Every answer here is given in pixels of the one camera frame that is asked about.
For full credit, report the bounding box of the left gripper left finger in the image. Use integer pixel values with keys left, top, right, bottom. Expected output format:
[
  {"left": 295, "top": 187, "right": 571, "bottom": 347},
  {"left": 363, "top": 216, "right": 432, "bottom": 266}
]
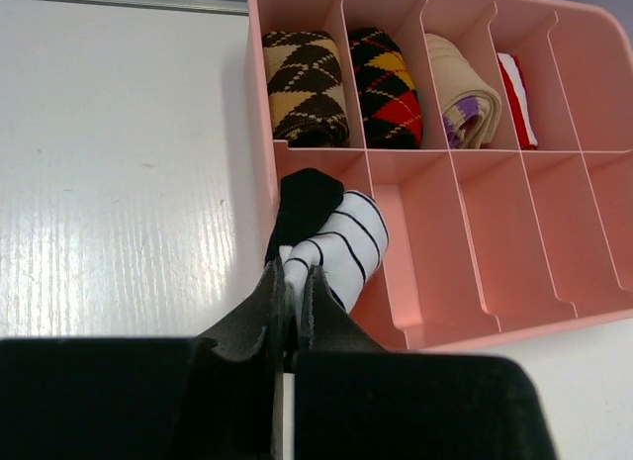
[{"left": 1, "top": 262, "right": 284, "bottom": 459}]

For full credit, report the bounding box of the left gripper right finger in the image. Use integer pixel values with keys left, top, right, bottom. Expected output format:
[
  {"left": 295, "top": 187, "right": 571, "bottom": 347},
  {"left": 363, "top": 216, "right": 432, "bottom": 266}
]
[{"left": 293, "top": 267, "right": 557, "bottom": 459}]

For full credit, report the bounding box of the white black striped sock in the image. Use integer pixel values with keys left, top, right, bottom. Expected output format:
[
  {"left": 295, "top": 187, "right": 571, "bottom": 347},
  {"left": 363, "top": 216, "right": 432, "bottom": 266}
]
[{"left": 265, "top": 168, "right": 390, "bottom": 313}]

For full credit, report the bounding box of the pink divided organizer tray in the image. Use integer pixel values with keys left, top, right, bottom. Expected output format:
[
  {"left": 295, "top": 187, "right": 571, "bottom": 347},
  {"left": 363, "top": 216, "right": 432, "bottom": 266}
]
[{"left": 245, "top": 0, "right": 632, "bottom": 350}]

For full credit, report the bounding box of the dark argyle rolled sock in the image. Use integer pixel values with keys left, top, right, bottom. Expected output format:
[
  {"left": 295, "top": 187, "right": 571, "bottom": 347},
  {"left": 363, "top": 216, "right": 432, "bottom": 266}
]
[{"left": 348, "top": 28, "right": 423, "bottom": 149}]

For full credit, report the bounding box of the brown argyle rolled sock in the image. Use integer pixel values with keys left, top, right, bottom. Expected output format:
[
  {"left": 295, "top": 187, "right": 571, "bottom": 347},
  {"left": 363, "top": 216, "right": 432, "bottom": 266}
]
[{"left": 262, "top": 31, "right": 350, "bottom": 147}]

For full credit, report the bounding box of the beige rolled sock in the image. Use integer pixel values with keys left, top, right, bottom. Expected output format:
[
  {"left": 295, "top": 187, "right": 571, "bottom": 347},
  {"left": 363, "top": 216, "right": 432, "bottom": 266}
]
[{"left": 425, "top": 33, "right": 501, "bottom": 149}]

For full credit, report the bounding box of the red white rolled sock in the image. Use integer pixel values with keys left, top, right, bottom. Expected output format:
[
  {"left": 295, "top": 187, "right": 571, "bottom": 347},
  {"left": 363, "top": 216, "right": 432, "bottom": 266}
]
[{"left": 497, "top": 52, "right": 538, "bottom": 150}]

